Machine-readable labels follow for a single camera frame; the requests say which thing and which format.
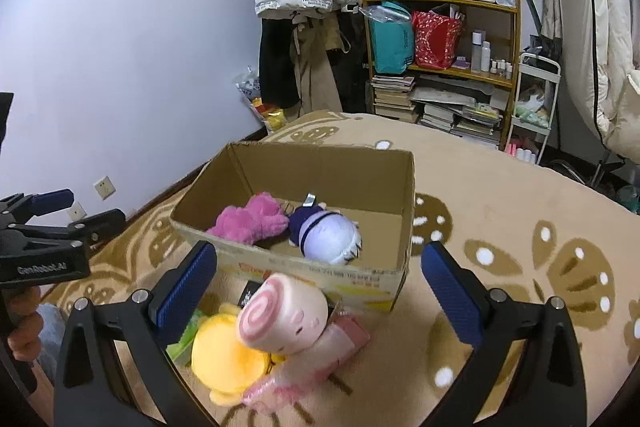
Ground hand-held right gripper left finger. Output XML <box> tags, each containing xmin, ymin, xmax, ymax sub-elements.
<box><xmin>54</xmin><ymin>241</ymin><xmax>221</xmax><ymax>427</ymax></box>

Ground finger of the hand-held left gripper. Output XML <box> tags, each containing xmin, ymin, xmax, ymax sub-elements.
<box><xmin>14</xmin><ymin>208</ymin><xmax>127</xmax><ymax>249</ymax></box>
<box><xmin>0</xmin><ymin>189</ymin><xmax>76</xmax><ymax>230</ymax></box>

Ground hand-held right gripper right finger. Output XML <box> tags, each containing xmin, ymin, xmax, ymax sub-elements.
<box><xmin>420</xmin><ymin>241</ymin><xmax>588</xmax><ymax>427</ymax></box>

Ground green packet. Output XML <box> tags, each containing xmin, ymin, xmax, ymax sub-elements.
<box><xmin>166</xmin><ymin>309</ymin><xmax>208</xmax><ymax>363</ymax></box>

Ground yellow plush toy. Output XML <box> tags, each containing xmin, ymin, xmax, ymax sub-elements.
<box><xmin>191</xmin><ymin>303</ymin><xmax>286</xmax><ymax>407</ymax></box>

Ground cardboard box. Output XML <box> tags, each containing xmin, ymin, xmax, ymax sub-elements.
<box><xmin>170</xmin><ymin>141</ymin><xmax>416</xmax><ymax>314</ymax></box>

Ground light green soft item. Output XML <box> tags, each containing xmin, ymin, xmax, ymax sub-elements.
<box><xmin>515</xmin><ymin>87</ymin><xmax>548</xmax><ymax>122</ymax></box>

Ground person's left hand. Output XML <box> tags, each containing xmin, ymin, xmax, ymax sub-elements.
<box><xmin>7</xmin><ymin>287</ymin><xmax>46</xmax><ymax>363</ymax></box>

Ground person's blue trouser leg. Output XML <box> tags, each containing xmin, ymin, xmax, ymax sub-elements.
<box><xmin>37</xmin><ymin>302</ymin><xmax>68</xmax><ymax>383</ymax></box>

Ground beige flower printed blanket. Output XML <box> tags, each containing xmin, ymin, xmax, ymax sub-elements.
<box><xmin>37</xmin><ymin>109</ymin><xmax>640</xmax><ymax>427</ymax></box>

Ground magenta plush toy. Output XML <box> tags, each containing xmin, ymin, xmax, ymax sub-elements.
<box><xmin>206</xmin><ymin>192</ymin><xmax>291</xmax><ymax>248</ymax></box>

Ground purple white plush doll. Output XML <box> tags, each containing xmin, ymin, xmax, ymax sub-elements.
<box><xmin>287</xmin><ymin>193</ymin><xmax>363</xmax><ymax>265</ymax></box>

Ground pink bottles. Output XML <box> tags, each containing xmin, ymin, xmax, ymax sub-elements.
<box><xmin>505</xmin><ymin>139</ymin><xmax>538</xmax><ymax>164</ymax></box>

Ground pile of books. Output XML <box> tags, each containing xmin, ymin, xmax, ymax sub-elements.
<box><xmin>417</xmin><ymin>99</ymin><xmax>503</xmax><ymax>148</ymax></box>

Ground white cart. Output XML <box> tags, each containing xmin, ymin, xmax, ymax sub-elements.
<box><xmin>502</xmin><ymin>52</ymin><xmax>562</xmax><ymax>165</ymax></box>

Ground bag of yellow items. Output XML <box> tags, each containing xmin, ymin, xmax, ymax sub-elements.
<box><xmin>235</xmin><ymin>67</ymin><xmax>291</xmax><ymax>135</ymax></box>

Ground teal glass bottle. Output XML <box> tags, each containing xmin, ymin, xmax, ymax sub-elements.
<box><xmin>615</xmin><ymin>184</ymin><xmax>640</xmax><ymax>212</ymax></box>

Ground stack of books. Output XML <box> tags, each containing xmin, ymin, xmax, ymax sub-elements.
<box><xmin>371</xmin><ymin>74</ymin><xmax>418</xmax><ymax>124</ymax></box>

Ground tall white bottle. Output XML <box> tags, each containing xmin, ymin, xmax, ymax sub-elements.
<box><xmin>471</xmin><ymin>31</ymin><xmax>487</xmax><ymax>72</ymax></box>

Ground black hanging garment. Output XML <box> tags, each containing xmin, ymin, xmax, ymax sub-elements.
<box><xmin>259</xmin><ymin>14</ymin><xmax>303</xmax><ymax>110</ymax></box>

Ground black hanging coat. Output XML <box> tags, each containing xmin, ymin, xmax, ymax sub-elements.
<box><xmin>327</xmin><ymin>4</ymin><xmax>375</xmax><ymax>114</ymax></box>

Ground red patterned bag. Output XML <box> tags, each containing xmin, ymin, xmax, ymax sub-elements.
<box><xmin>411</xmin><ymin>9</ymin><xmax>463</xmax><ymax>70</ymax></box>

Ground teal bag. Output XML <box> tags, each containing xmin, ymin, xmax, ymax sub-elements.
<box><xmin>369</xmin><ymin>3</ymin><xmax>416</xmax><ymax>75</ymax></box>

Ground black bag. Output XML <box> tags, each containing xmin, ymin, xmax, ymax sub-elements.
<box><xmin>530</xmin><ymin>36</ymin><xmax>563</xmax><ymax>58</ymax></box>

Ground wooden shelf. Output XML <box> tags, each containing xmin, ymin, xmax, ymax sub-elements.
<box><xmin>356</xmin><ymin>0</ymin><xmax>522</xmax><ymax>150</ymax></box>

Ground clear plastic bag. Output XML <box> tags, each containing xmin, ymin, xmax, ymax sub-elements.
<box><xmin>357</xmin><ymin>4</ymin><xmax>401</xmax><ymax>25</ymax></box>

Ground metal chair frame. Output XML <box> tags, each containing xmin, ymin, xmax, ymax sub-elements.
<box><xmin>547</xmin><ymin>147</ymin><xmax>626</xmax><ymax>188</ymax></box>

